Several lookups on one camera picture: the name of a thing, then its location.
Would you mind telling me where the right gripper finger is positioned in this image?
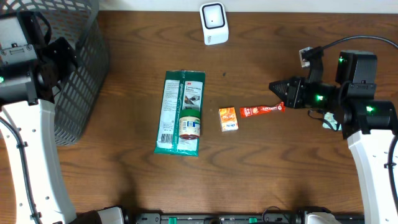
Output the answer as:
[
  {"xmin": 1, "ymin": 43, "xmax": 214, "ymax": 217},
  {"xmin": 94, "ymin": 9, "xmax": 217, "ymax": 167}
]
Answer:
[
  {"xmin": 274, "ymin": 91, "xmax": 289, "ymax": 107},
  {"xmin": 269, "ymin": 80, "xmax": 290, "ymax": 93}
]

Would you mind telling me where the red snack bar wrapper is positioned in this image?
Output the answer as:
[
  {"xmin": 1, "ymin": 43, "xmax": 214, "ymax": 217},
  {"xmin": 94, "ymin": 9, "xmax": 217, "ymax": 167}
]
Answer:
[{"xmin": 239, "ymin": 102, "xmax": 285, "ymax": 118}]

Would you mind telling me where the orange tissue pack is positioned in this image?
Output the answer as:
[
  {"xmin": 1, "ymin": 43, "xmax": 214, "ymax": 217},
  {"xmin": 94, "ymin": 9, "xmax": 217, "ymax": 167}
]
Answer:
[{"xmin": 218, "ymin": 107, "xmax": 239, "ymax": 132}]

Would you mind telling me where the green lid glass jar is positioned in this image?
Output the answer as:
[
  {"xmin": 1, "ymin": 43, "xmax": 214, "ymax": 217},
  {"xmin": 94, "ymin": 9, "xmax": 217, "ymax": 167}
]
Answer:
[{"xmin": 179, "ymin": 109, "xmax": 201, "ymax": 140}]

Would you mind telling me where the green 3M gloves package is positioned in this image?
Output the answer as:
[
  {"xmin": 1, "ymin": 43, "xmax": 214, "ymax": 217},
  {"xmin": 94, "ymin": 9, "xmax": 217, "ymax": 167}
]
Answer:
[{"xmin": 154, "ymin": 70, "xmax": 205, "ymax": 157}]

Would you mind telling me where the mint green wipes packet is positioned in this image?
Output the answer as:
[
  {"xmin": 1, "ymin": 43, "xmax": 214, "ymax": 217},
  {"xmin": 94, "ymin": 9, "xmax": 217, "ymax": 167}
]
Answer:
[{"xmin": 322, "ymin": 112, "xmax": 341, "ymax": 131}]

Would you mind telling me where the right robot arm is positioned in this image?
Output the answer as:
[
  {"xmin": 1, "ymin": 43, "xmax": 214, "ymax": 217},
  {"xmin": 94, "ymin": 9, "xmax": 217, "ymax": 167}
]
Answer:
[{"xmin": 269, "ymin": 47, "xmax": 397, "ymax": 223}]

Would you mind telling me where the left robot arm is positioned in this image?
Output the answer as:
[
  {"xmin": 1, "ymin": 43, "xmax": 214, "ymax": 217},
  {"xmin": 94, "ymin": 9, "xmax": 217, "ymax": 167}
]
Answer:
[{"xmin": 1, "ymin": 11, "xmax": 128, "ymax": 223}]

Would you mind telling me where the white barcode scanner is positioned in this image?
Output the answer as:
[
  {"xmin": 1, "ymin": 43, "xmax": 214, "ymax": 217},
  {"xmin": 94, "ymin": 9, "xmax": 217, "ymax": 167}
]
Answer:
[{"xmin": 199, "ymin": 2, "xmax": 229, "ymax": 45}]

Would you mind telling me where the grey plastic mesh basket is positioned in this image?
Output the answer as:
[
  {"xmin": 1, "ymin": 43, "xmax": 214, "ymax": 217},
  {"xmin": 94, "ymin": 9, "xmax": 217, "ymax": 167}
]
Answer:
[{"xmin": 1, "ymin": 0, "xmax": 109, "ymax": 146}]

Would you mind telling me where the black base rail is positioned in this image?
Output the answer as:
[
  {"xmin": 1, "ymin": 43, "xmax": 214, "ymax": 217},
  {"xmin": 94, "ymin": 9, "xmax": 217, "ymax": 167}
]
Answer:
[{"xmin": 133, "ymin": 212, "xmax": 364, "ymax": 224}]

